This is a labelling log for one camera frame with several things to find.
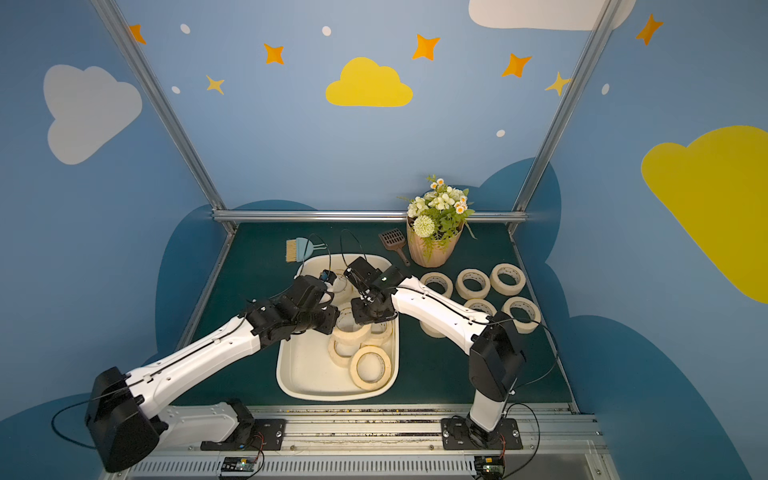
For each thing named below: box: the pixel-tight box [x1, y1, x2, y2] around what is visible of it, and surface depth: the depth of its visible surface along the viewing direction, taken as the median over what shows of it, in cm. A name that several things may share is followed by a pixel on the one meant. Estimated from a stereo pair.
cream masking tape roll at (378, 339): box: [365, 320, 393, 346], surface depth 88 cm
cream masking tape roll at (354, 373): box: [350, 345, 392, 392], surface depth 82 cm
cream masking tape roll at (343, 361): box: [328, 336, 355, 368], surface depth 86 cm
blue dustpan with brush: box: [285, 237, 327, 263], surface depth 117 cm
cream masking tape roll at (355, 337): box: [334, 307, 371, 345], surface depth 77 cm
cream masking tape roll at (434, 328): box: [410, 314, 457, 343], surface depth 52 cm
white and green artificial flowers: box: [396, 174, 477, 260], surface depth 88 cm
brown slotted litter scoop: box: [378, 228, 410, 267], surface depth 117 cm
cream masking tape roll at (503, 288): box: [490, 263, 527, 296], surface depth 103 cm
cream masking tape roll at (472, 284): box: [455, 268, 491, 301], surface depth 106 cm
